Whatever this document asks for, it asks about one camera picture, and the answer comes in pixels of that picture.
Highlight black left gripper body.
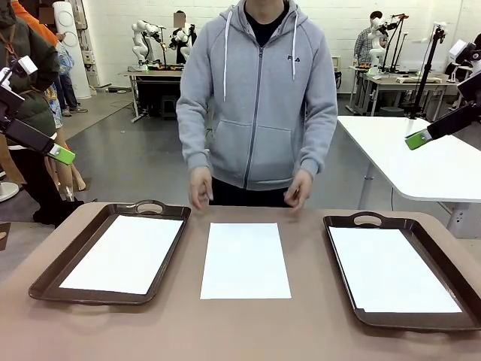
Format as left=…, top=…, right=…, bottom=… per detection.
left=4, top=119, right=37, bottom=148

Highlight background person checked shirt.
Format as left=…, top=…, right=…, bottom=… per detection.
left=354, top=11, right=392, bottom=68

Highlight white table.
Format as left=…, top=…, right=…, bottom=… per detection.
left=336, top=115, right=481, bottom=240

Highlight person's left forearm grey sleeve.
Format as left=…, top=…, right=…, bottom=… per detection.
left=298, top=112, right=338, bottom=176

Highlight background person black shirt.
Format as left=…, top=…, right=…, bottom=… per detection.
left=172, top=11, right=198, bottom=65

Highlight bystander in olive jacket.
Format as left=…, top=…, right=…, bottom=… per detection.
left=0, top=0, right=86, bottom=229

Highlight black undershirt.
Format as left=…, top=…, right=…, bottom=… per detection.
left=244, top=0, right=290, bottom=48

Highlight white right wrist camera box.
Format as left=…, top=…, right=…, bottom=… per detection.
left=449, top=39, right=481, bottom=63

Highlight white tower appliance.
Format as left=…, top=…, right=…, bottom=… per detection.
left=52, top=0, right=95, bottom=99

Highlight black trousers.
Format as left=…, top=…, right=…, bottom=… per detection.
left=210, top=176, right=292, bottom=207

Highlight person's left hand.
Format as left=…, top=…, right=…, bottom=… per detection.
left=284, top=169, right=313, bottom=210

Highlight brown plastic serving tray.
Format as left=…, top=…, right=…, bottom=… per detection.
left=322, top=211, right=481, bottom=332
left=28, top=199, right=192, bottom=306

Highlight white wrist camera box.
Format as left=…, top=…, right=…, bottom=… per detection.
left=8, top=55, right=39, bottom=78
left=449, top=39, right=481, bottom=63

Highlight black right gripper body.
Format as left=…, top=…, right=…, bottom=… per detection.
left=439, top=106, right=481, bottom=136

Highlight black angled boom stand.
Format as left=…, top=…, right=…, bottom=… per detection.
left=386, top=13, right=410, bottom=74

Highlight white A4 paper sheet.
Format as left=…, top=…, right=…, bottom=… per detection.
left=328, top=226, right=464, bottom=314
left=59, top=214, right=186, bottom=296
left=199, top=222, right=293, bottom=301

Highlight grey zip hoodie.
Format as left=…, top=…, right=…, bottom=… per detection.
left=175, top=0, right=339, bottom=192

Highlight person's right hand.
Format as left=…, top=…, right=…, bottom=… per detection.
left=189, top=166, right=214, bottom=211

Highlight background desk with robots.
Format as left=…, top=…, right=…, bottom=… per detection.
left=118, top=66, right=185, bottom=123

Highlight black tripod stand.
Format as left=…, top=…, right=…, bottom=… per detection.
left=407, top=22, right=448, bottom=120

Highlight beige mannequin legs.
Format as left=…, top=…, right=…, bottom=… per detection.
left=44, top=156, right=88, bottom=195

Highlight black stool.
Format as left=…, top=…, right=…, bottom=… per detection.
left=160, top=94, right=180, bottom=121

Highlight background desk grey top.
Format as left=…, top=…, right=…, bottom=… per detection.
left=348, top=65, right=465, bottom=117

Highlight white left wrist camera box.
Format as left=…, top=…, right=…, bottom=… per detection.
left=8, top=55, right=39, bottom=78

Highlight bystander in orange hoodie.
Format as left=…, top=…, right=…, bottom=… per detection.
left=14, top=0, right=88, bottom=151

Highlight person's right forearm grey sleeve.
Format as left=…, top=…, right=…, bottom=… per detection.
left=176, top=108, right=211, bottom=170

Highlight white round stand base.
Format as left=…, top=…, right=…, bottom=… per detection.
left=0, top=180, right=20, bottom=203

